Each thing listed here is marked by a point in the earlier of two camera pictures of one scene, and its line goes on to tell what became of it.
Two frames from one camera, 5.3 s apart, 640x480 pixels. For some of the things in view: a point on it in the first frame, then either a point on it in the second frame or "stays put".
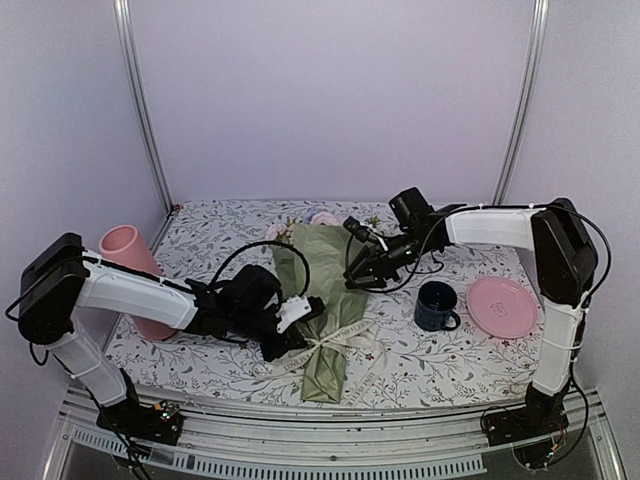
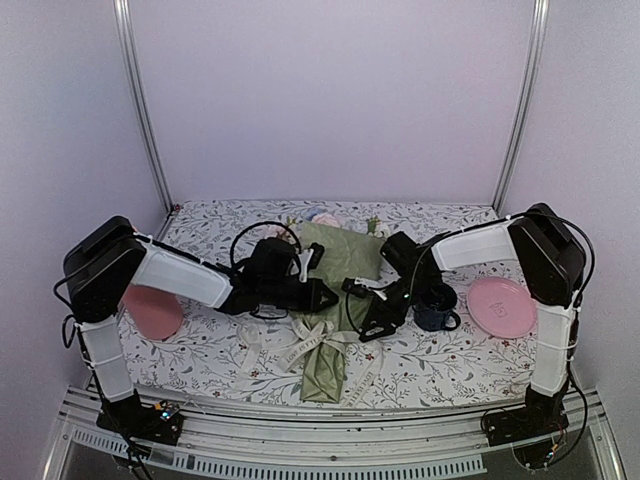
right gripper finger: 369,281 -> 375,327
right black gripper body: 383,263 -> 398,314
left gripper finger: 282,345 -> 322,295
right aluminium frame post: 528,104 stays put
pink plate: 501,307 stays put
